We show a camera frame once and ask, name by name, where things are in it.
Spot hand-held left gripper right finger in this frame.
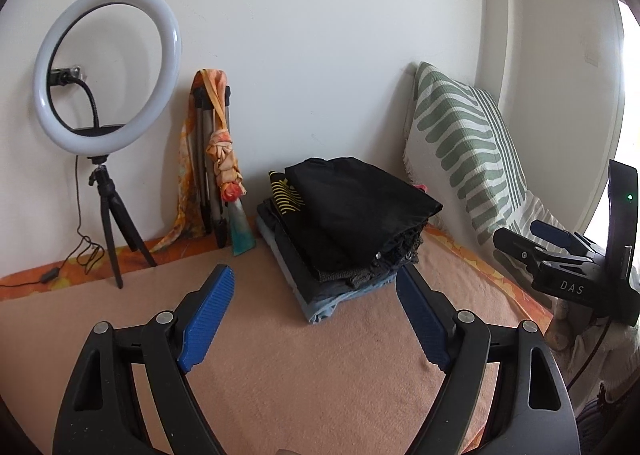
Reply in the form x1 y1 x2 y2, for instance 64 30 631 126
395 265 576 455

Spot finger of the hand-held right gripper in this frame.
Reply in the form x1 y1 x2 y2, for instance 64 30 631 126
531 220 606 260
492 229 556 286

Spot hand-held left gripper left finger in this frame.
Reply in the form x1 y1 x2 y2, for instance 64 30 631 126
52 264 237 455

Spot black pants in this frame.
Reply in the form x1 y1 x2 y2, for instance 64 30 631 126
284 157 444 273

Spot orange floral bedsheet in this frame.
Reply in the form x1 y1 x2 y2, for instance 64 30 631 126
0 225 556 331

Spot dark grey folded garment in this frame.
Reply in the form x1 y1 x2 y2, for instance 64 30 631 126
256 202 426 306

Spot light blue folded jeans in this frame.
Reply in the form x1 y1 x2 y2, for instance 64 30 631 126
260 222 401 325

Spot peach textured blanket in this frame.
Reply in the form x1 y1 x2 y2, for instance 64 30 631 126
0 235 556 455

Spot green and white striped pillow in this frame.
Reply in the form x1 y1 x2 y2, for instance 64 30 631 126
402 61 566 248

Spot black garment with yellow print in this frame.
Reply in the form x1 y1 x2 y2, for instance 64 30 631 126
267 171 307 213

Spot orange and teal scarf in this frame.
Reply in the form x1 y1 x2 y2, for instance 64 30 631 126
150 69 258 256

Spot grey folded tripod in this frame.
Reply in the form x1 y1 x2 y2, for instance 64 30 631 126
192 85 233 250

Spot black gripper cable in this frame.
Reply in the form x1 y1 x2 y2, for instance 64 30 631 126
565 320 616 392

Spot black cable with inline controller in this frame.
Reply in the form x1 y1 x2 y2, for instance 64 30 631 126
0 155 107 288

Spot white ring light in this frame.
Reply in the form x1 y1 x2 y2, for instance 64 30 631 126
32 0 181 156

